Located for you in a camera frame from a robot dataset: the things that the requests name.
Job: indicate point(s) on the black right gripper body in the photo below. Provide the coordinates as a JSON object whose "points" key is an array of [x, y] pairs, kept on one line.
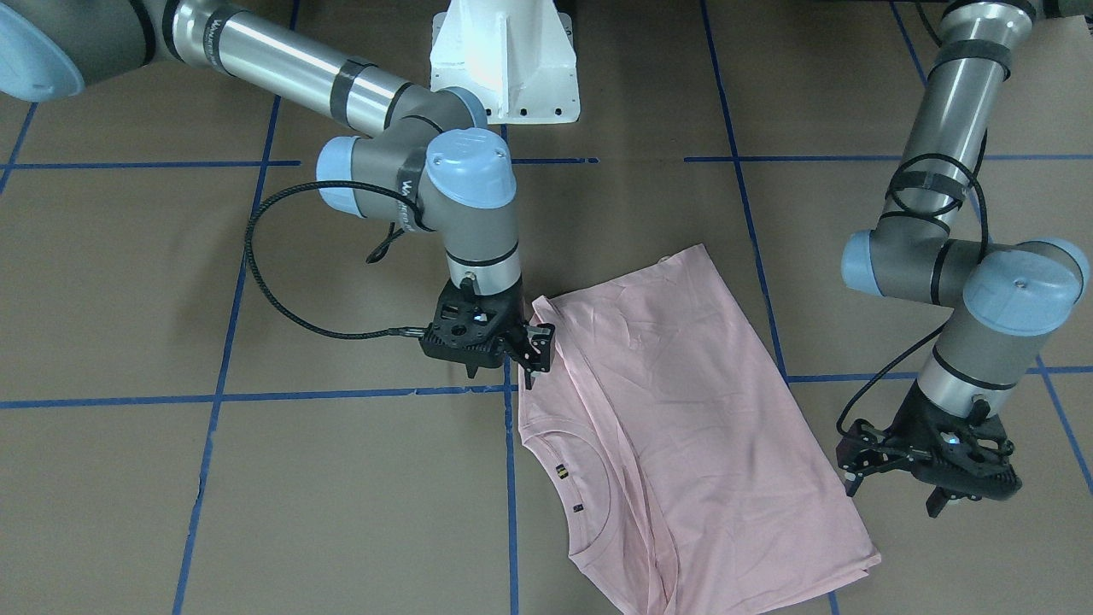
{"points": [[535, 345]]}

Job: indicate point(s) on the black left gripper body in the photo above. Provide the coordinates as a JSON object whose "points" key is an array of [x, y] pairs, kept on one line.
{"points": [[920, 419]]}

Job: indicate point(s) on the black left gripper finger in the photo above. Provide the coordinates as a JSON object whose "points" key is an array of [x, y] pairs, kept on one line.
{"points": [[863, 452], [939, 499]]}

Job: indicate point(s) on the pink Snoopy t-shirt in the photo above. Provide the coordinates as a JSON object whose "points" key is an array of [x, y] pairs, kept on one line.
{"points": [[690, 481]]}

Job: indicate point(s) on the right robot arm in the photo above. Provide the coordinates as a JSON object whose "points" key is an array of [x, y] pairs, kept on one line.
{"points": [[421, 160]]}

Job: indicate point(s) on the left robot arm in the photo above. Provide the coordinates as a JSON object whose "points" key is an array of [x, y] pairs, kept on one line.
{"points": [[931, 245]]}

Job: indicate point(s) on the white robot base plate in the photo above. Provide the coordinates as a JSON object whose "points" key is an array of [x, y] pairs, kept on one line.
{"points": [[517, 57]]}

